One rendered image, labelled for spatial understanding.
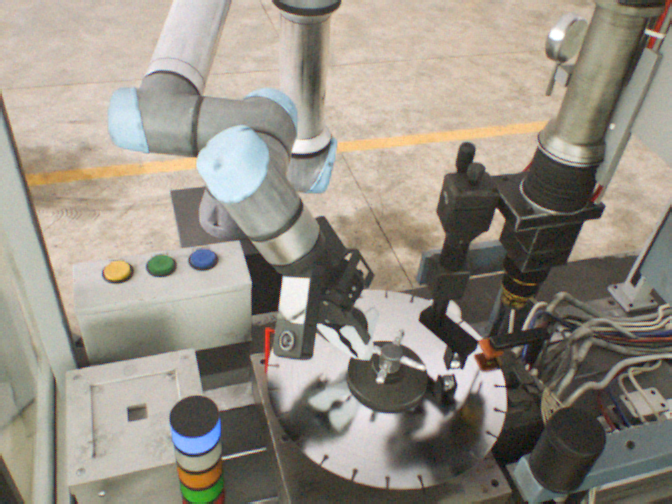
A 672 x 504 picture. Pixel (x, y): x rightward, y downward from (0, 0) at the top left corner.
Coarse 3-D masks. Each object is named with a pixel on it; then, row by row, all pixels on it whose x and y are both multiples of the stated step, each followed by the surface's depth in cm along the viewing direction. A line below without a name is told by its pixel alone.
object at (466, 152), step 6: (462, 144) 76; (468, 144) 76; (462, 150) 76; (468, 150) 75; (474, 150) 76; (462, 156) 76; (468, 156) 76; (456, 162) 77; (462, 162) 76; (468, 162) 76; (462, 168) 77; (468, 168) 77
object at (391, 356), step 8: (400, 336) 90; (392, 344) 89; (376, 352) 88; (384, 352) 87; (392, 352) 88; (400, 352) 88; (384, 360) 87; (392, 360) 87; (400, 360) 87; (408, 360) 87; (384, 368) 86; (392, 368) 88; (416, 368) 87; (424, 368) 87; (384, 376) 85
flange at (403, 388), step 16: (352, 368) 91; (368, 368) 91; (400, 368) 89; (352, 384) 89; (368, 384) 89; (384, 384) 89; (400, 384) 89; (416, 384) 89; (368, 400) 87; (384, 400) 87; (400, 400) 87; (416, 400) 88
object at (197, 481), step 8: (216, 464) 64; (184, 472) 64; (208, 472) 64; (216, 472) 65; (184, 480) 65; (192, 480) 64; (200, 480) 64; (208, 480) 65; (216, 480) 66; (192, 488) 65; (200, 488) 65
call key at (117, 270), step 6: (108, 264) 109; (114, 264) 109; (120, 264) 109; (126, 264) 109; (108, 270) 108; (114, 270) 108; (120, 270) 108; (126, 270) 108; (108, 276) 107; (114, 276) 107; (120, 276) 107; (126, 276) 108
